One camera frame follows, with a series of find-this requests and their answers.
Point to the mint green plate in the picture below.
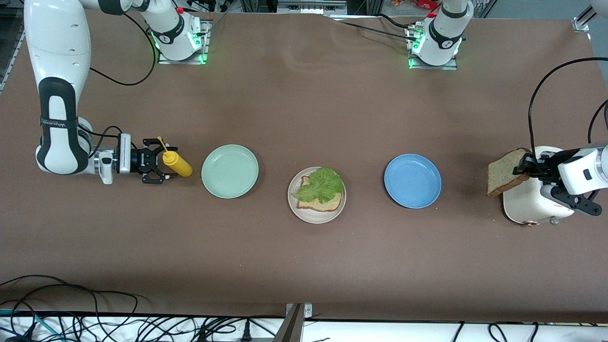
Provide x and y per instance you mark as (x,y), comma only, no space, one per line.
(230,171)

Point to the red package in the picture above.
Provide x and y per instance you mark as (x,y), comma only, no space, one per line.
(422,4)

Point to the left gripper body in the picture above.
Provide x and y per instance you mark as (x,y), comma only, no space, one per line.
(546,167)

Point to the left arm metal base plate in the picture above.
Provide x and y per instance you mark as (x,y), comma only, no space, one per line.
(434,67)

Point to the black power plug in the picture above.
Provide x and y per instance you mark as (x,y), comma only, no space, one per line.
(246,335)

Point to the grey metal bracket post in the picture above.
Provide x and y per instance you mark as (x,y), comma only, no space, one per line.
(294,327)

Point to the grey power strip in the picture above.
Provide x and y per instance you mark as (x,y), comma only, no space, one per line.
(311,7)

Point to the brown bread slice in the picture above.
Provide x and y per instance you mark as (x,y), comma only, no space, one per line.
(501,173)
(327,205)

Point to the short aluminium profile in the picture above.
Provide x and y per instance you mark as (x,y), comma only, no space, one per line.
(582,23)

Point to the blue plate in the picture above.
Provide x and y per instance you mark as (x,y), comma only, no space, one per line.
(412,180)

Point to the white toaster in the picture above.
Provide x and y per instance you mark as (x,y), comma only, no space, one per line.
(522,204)

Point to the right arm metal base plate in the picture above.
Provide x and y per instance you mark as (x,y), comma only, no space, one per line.
(207,47)

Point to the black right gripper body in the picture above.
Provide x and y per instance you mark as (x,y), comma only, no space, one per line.
(138,160)

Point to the green lettuce leaf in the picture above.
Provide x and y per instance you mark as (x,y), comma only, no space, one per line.
(320,185)

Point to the beige plate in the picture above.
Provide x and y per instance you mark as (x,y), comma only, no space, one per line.
(316,217)

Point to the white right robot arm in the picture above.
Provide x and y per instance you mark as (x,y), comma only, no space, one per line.
(59,85)

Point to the long aluminium edge rail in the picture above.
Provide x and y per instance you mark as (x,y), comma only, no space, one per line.
(12,52)

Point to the yellow mustard squeeze bottle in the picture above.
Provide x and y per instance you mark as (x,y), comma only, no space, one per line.
(178,164)

